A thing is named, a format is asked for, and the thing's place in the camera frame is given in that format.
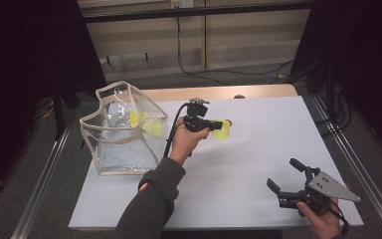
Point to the light wooden shelf unit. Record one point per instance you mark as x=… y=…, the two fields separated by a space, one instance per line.
x=245 y=33

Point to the yellow shuttlecock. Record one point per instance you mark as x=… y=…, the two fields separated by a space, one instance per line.
x=153 y=127
x=134 y=118
x=222 y=132

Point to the black horizontal bar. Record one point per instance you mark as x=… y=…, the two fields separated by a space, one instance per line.
x=146 y=15

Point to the white table cover sheet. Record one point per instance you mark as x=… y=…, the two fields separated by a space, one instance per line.
x=245 y=149

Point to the small yellow floor object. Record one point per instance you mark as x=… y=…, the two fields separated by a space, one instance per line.
x=48 y=114

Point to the aluminium floor rail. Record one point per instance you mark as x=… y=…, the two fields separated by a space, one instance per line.
x=39 y=186
x=361 y=159

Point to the black metal stand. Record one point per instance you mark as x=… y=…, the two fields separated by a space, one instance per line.
x=58 y=113

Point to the black curtain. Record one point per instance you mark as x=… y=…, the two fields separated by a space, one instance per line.
x=20 y=66
x=361 y=49

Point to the clear plastic bag beige trim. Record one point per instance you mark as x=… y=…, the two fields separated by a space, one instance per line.
x=122 y=152

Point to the person's right hand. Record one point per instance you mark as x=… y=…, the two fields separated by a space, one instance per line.
x=323 y=224

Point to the white wall socket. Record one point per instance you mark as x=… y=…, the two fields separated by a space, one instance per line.
x=182 y=3

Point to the person's left hand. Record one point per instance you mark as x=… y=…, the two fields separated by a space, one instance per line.
x=185 y=142

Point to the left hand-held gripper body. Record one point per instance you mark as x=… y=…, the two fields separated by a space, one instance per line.
x=195 y=121

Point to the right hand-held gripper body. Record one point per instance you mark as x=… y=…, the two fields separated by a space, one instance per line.
x=326 y=185

